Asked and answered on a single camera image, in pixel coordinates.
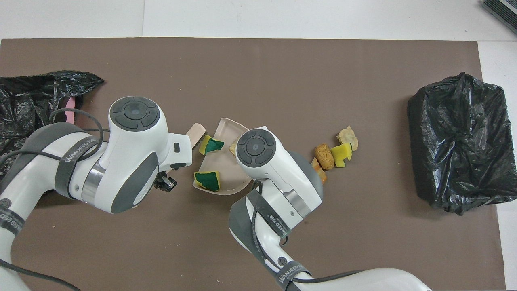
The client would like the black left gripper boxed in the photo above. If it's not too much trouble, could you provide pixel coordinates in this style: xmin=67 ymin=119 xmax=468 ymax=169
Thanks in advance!
xmin=154 ymin=171 xmax=177 ymax=192

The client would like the large green yellow sponge piece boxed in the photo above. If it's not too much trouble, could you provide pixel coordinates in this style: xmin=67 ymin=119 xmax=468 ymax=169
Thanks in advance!
xmin=194 ymin=171 xmax=221 ymax=192

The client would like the beige plastic dustpan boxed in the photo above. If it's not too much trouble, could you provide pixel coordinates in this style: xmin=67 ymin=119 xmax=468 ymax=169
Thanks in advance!
xmin=192 ymin=118 xmax=267 ymax=196

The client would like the beige hand brush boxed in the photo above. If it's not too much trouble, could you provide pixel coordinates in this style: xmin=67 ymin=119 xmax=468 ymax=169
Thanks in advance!
xmin=186 ymin=123 xmax=206 ymax=148

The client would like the small green yellow sponge piece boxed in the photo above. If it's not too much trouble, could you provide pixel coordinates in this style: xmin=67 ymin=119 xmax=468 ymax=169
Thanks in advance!
xmin=198 ymin=135 xmax=225 ymax=155

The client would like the plain yellow sponge piece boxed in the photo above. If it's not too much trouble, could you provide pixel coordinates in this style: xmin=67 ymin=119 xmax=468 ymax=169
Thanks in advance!
xmin=330 ymin=142 xmax=353 ymax=168

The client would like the pale cream foam chunk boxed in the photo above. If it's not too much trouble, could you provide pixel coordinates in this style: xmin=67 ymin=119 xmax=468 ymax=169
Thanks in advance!
xmin=337 ymin=126 xmax=359 ymax=152

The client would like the pink bin with black bag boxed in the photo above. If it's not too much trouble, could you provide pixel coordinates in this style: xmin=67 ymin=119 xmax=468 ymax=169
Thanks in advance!
xmin=0 ymin=71 xmax=105 ymax=180

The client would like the black bag lined bin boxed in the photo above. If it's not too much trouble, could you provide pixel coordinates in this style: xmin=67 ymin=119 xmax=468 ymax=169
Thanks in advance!
xmin=407 ymin=72 xmax=517 ymax=215

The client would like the brown table mat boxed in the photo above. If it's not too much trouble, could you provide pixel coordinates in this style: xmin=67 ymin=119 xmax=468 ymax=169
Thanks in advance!
xmin=0 ymin=38 xmax=506 ymax=291

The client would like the grey ribbed device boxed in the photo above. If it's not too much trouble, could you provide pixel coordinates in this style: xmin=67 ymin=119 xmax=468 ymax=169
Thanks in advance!
xmin=482 ymin=0 xmax=517 ymax=35

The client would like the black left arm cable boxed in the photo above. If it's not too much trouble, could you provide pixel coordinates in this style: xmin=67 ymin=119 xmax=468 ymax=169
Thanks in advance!
xmin=0 ymin=108 xmax=110 ymax=291

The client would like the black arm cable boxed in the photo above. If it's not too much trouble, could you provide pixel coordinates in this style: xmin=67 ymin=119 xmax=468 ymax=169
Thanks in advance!
xmin=0 ymin=108 xmax=110 ymax=291
xmin=250 ymin=181 xmax=366 ymax=283

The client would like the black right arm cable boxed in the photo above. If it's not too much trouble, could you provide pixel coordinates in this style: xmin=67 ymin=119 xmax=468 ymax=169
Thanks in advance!
xmin=250 ymin=181 xmax=366 ymax=283

